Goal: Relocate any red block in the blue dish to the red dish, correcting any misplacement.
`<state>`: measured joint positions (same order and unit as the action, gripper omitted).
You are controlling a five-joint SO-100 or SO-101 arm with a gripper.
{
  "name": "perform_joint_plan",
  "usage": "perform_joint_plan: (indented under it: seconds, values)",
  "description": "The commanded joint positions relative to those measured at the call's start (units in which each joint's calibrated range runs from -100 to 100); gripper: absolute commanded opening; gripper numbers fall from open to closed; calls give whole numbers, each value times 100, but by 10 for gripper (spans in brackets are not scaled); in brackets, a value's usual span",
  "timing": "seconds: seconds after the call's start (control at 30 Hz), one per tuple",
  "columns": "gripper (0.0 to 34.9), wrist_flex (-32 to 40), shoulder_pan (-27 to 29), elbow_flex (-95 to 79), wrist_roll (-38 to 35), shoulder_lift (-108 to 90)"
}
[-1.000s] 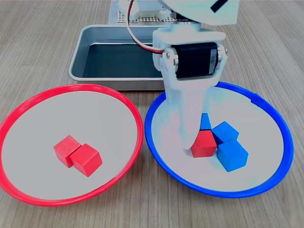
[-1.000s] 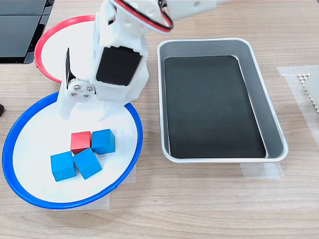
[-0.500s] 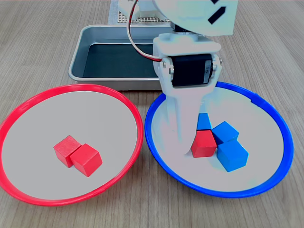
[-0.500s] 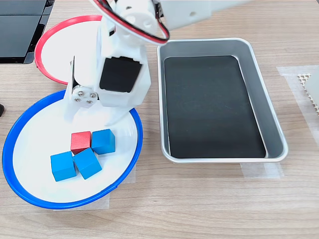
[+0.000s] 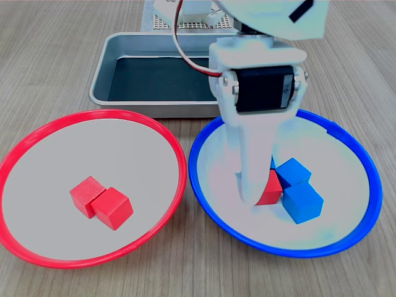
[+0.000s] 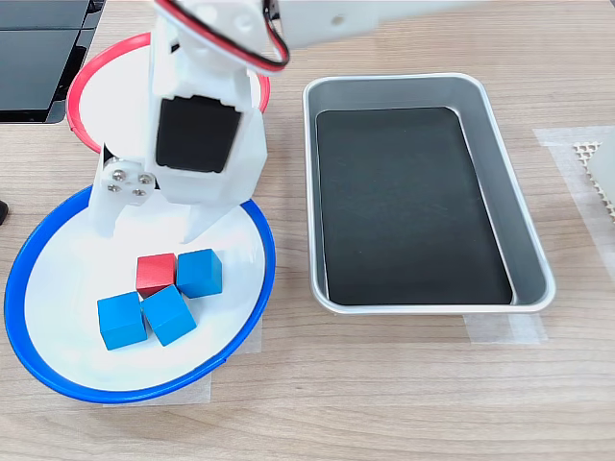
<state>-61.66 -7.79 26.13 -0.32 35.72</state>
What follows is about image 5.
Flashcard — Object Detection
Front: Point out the blue-rimmed white plate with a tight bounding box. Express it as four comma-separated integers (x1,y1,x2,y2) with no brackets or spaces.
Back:
188,108,384,259

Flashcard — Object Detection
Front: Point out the red-rimmed white plate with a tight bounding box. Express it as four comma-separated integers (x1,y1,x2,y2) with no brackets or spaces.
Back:
0,108,187,269

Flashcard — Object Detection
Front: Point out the red cube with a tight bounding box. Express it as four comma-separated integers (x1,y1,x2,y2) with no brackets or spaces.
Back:
91,186,134,231
69,175,106,219
255,169,284,206

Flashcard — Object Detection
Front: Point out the pale perforated base plate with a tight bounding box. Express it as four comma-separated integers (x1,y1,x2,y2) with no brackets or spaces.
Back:
140,0,236,32

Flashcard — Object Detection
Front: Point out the steel tray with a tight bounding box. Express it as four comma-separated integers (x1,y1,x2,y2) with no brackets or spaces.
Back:
88,32,239,119

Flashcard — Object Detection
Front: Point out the red white arm cable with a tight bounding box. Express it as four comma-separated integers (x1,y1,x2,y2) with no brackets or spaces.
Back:
171,0,223,78

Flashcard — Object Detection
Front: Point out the black tray mat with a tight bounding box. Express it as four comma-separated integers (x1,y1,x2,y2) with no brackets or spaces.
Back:
107,56,218,102

